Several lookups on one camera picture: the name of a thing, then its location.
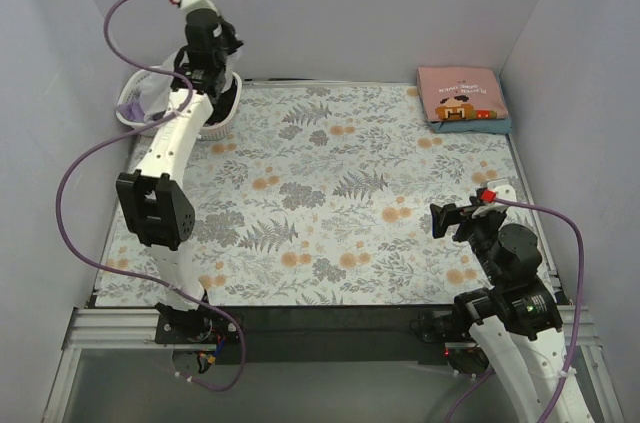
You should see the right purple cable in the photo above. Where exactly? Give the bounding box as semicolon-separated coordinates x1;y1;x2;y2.
444;198;587;423

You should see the purple cable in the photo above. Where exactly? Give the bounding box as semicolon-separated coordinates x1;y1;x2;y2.
56;0;247;392
444;198;587;423

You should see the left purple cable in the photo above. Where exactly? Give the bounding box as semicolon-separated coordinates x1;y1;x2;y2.
56;0;247;392

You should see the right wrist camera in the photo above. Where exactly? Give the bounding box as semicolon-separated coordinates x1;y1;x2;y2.
472;179;517;218

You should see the purple garment in basket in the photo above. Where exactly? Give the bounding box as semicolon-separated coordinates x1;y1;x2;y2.
116;98;166;127

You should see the white plastic laundry basket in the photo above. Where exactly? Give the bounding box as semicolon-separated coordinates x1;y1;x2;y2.
115;70;243;141

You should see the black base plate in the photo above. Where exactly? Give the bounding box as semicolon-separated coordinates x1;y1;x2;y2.
154;304;489;375

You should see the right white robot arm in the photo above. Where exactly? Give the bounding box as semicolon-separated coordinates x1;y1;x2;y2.
430;189;593;422

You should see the white t shirt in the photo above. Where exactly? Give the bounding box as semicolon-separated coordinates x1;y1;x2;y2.
133;50;241;108

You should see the aluminium frame rail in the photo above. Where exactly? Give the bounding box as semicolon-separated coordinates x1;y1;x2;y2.
42;305;626;423

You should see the black garment in basket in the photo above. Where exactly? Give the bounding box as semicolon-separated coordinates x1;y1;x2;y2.
205;73;242;126

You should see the folded pink t shirt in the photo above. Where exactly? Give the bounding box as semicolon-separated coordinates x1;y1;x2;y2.
417;67;508;123

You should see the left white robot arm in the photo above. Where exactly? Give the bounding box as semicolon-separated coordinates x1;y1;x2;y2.
116;9;242;343

